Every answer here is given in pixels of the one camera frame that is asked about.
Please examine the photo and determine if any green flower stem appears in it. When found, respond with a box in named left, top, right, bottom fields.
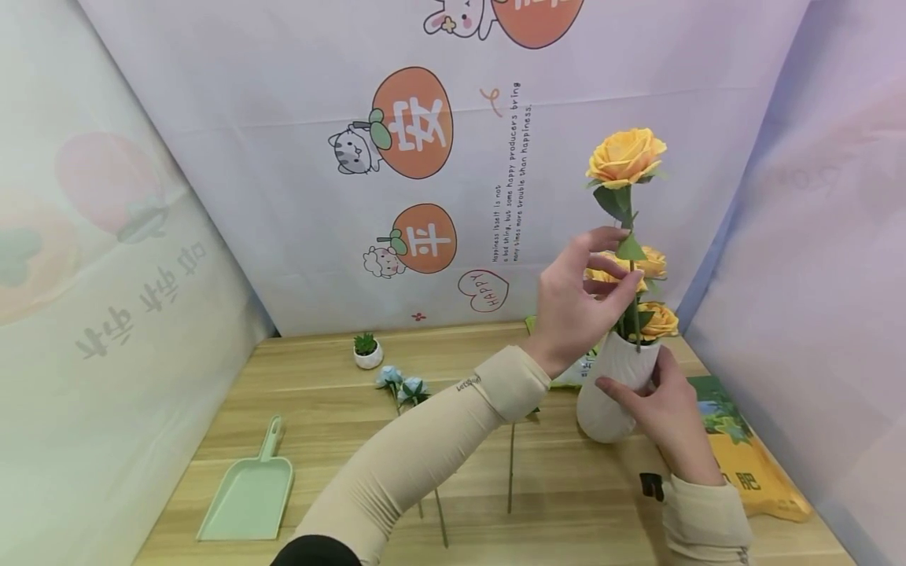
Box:
left=505, top=406, right=543, bottom=516

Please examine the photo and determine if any person's left forearm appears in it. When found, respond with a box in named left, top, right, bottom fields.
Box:
left=269, top=344, right=552, bottom=566

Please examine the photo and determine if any person's right forearm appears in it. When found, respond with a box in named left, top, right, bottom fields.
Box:
left=661, top=472, right=756, bottom=566

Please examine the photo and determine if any blue artificial rose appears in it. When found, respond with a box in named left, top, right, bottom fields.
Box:
left=397, top=377, right=451, bottom=549
left=375, top=365, right=425, bottom=520

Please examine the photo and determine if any white ribbed vase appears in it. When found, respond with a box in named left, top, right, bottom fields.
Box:
left=575, top=330, right=664, bottom=445

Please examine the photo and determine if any green and white packet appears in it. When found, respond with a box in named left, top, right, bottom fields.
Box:
left=524, top=314, right=605, bottom=389

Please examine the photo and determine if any person's left hand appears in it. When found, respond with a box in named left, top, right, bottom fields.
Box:
left=524, top=226, right=645, bottom=379

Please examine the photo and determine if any person's right hand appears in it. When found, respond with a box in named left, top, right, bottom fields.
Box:
left=595, top=346, right=724, bottom=484

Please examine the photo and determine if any green plastic dustpan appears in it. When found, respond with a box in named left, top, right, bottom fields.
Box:
left=196, top=415, right=296, bottom=543

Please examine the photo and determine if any long-stemmed yellow rose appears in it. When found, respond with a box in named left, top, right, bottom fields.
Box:
left=584, top=127, right=669, bottom=351

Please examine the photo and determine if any small potted succulent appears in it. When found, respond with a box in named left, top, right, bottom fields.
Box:
left=352, top=332, right=385, bottom=371

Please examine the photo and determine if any short yellow rose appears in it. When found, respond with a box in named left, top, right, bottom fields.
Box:
left=584, top=252, right=649, bottom=294
left=635, top=246, right=668, bottom=282
left=628, top=301, right=680, bottom=344

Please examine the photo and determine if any yellow and green bag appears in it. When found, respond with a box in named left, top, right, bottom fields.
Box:
left=658, top=375, right=814, bottom=524

